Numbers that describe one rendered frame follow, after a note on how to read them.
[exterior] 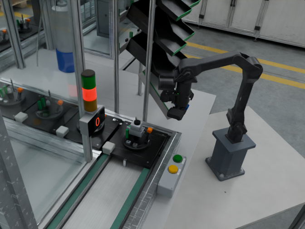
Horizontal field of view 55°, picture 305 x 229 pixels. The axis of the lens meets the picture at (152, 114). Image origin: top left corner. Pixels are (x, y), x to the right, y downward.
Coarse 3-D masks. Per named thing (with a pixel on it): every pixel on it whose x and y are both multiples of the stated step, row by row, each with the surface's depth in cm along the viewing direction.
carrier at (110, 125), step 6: (108, 120) 151; (120, 120) 152; (102, 126) 144; (108, 126) 147; (114, 126) 148; (96, 132) 142; (102, 132) 144; (108, 132) 144; (96, 138) 140; (102, 138) 140; (108, 138) 142; (96, 144) 137; (102, 144) 137
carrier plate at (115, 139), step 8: (120, 128) 147; (120, 136) 142; (152, 136) 144; (160, 136) 144; (120, 144) 138; (152, 144) 139; (160, 144) 140; (112, 152) 134; (120, 152) 134; (128, 152) 134; (136, 152) 135; (144, 152) 135; (152, 152) 135; (128, 160) 132; (136, 160) 131; (144, 160) 131; (152, 160) 131
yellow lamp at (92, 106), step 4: (84, 100) 107; (96, 100) 108; (84, 104) 108; (88, 104) 107; (92, 104) 107; (96, 104) 109; (84, 108) 109; (88, 108) 108; (92, 108) 108; (96, 108) 110
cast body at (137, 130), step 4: (136, 120) 133; (132, 124) 132; (136, 124) 132; (140, 124) 133; (128, 128) 136; (132, 128) 133; (136, 128) 132; (140, 128) 133; (144, 128) 136; (132, 132) 135; (136, 132) 134; (140, 132) 133; (140, 136) 134
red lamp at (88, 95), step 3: (84, 90) 104; (87, 90) 103; (90, 90) 103; (93, 90) 104; (84, 93) 104; (87, 93) 104; (90, 93) 104; (93, 93) 105; (84, 96) 105; (87, 96) 105; (90, 96) 105; (93, 96) 106; (96, 96) 108; (84, 99) 106; (87, 99) 106; (90, 99) 106; (93, 99) 106
